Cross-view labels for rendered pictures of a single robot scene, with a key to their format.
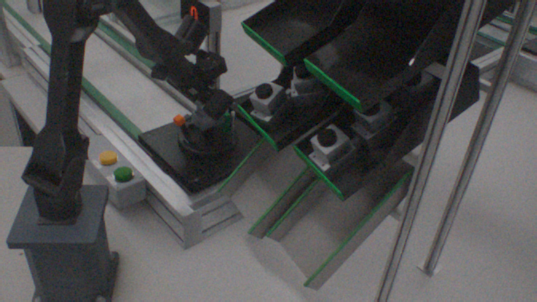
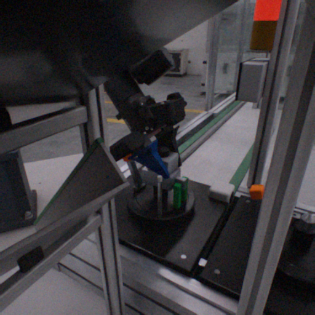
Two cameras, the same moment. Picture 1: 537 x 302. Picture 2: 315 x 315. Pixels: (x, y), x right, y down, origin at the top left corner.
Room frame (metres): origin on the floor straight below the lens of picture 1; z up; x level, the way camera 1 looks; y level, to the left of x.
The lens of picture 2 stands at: (0.89, -0.26, 1.29)
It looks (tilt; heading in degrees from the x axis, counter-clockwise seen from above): 26 degrees down; 74
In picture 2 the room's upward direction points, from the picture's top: straight up
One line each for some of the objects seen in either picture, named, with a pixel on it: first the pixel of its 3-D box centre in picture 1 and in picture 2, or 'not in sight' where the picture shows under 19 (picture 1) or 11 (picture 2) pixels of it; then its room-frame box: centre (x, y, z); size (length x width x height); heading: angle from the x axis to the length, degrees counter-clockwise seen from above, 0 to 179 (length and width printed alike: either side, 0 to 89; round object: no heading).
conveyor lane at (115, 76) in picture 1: (153, 104); (216, 170); (1.24, 0.33, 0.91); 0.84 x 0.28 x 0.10; 43
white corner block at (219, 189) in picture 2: not in sight; (221, 194); (1.15, 0.14, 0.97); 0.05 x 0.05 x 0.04; 43
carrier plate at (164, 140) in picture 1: (208, 145); (160, 207); (1.01, 0.14, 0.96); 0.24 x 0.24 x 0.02; 43
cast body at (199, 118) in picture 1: (212, 108); (166, 167); (1.02, 0.14, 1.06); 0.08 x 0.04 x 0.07; 134
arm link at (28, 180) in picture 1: (51, 170); not in sight; (0.65, 0.35, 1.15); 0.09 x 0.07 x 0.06; 64
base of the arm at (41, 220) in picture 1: (58, 199); not in sight; (0.65, 0.35, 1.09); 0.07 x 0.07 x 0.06; 8
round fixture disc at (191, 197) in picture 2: (208, 138); (160, 200); (1.01, 0.14, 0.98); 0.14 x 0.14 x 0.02
